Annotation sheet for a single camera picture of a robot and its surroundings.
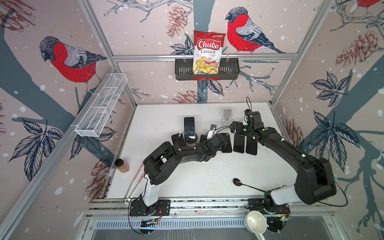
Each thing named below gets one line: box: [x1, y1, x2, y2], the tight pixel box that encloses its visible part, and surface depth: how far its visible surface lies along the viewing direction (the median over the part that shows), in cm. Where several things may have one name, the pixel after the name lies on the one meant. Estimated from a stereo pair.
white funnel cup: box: [244, 210, 268, 240], surface depth 67 cm
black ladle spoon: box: [233, 178, 268, 193], surface depth 82 cm
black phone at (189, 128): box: [184, 117, 196, 140], surface depth 97 cm
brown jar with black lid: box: [114, 158, 130, 173], surface depth 83 cm
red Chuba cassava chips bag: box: [193, 30, 226, 75], surface depth 86 cm
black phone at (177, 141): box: [171, 133, 187, 147], surface depth 89 cm
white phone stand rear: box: [221, 108, 233, 127], surface depth 106 cm
